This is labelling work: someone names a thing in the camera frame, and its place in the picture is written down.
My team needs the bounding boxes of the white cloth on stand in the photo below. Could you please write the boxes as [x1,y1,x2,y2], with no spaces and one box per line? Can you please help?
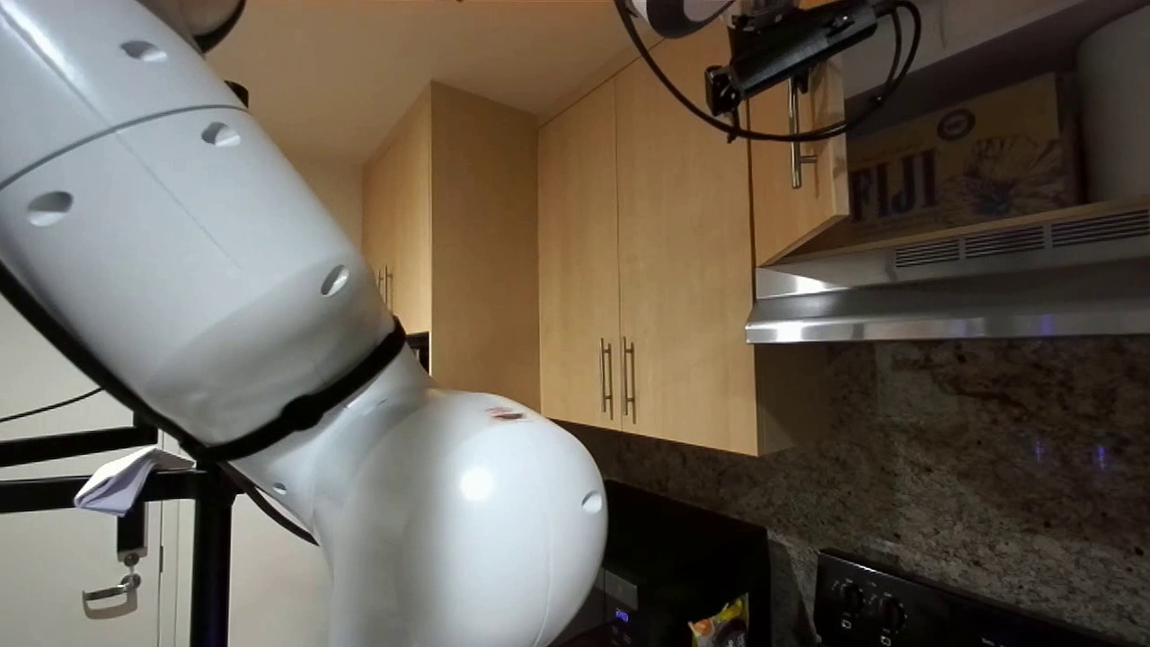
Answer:
[73,447,191,518]

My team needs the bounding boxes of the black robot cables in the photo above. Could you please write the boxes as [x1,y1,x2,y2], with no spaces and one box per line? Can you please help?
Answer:
[615,0,925,147]

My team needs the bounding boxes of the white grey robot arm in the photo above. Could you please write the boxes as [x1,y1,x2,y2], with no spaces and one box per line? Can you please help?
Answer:
[0,0,606,647]

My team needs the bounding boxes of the black camera stand pole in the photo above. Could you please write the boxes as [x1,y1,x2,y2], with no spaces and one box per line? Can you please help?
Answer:
[0,336,433,647]

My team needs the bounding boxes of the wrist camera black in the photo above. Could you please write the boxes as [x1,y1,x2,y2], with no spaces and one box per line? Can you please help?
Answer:
[703,0,892,116]

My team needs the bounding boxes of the wooden cabinet door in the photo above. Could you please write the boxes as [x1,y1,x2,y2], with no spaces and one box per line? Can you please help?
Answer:
[752,63,849,267]

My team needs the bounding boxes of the stainless steel range hood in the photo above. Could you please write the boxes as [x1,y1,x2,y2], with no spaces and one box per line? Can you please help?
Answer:
[743,203,1150,344]

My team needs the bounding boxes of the Fiji cardboard box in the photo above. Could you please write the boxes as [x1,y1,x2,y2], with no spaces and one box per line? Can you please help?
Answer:
[849,71,1082,232]

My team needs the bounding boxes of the black microwave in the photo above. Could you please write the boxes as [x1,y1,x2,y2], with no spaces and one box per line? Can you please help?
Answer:
[553,483,770,647]

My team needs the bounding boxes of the black stove control panel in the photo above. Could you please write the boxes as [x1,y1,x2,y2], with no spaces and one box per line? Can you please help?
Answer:
[814,549,1150,647]

